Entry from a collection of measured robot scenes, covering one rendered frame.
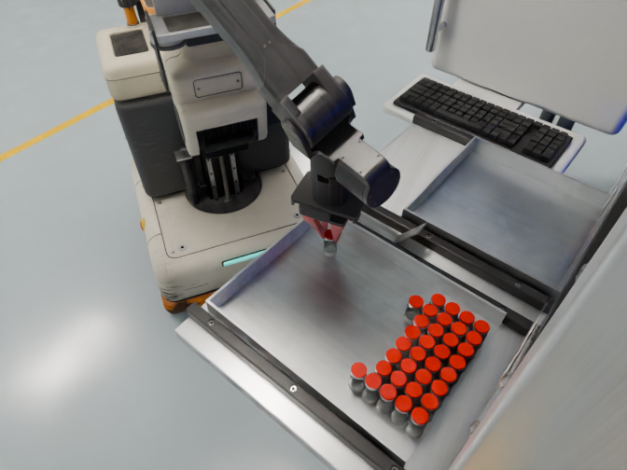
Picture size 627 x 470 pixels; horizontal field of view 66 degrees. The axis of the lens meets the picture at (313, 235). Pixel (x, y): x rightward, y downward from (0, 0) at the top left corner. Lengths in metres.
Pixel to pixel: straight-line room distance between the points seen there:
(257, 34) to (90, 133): 2.23
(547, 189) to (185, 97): 0.85
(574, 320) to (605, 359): 0.02
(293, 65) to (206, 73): 0.71
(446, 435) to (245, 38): 0.53
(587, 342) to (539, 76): 1.14
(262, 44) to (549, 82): 0.89
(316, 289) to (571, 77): 0.82
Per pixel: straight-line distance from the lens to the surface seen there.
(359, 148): 0.58
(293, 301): 0.74
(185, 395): 1.68
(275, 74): 0.56
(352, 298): 0.75
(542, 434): 0.28
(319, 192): 0.67
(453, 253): 0.81
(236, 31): 0.57
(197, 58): 1.28
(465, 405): 0.70
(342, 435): 0.64
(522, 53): 1.33
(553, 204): 0.98
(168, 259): 1.63
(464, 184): 0.96
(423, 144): 1.04
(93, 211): 2.30
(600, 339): 0.21
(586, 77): 1.30
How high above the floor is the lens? 1.50
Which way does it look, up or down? 48 degrees down
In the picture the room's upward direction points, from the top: straight up
